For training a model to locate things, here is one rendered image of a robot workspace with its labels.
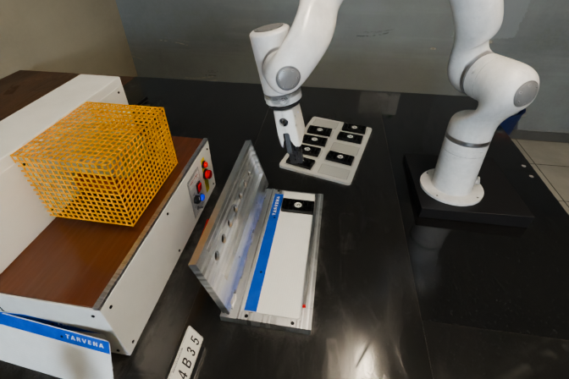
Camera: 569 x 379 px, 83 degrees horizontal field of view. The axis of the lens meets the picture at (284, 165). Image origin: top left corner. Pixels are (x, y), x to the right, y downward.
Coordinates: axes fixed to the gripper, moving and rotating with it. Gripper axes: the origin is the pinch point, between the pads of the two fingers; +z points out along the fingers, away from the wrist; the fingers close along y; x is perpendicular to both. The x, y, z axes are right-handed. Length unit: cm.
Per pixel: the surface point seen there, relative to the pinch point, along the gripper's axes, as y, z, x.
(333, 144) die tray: 42.7, 25.1, -5.1
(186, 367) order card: -44, 18, 20
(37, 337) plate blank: -46, 7, 47
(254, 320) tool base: -32.6, 21.3, 9.0
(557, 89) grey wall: 218, 101, -177
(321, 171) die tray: 24.5, 24.5, -1.6
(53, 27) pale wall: 135, -27, 181
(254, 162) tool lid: 9.6, 8.2, 15.9
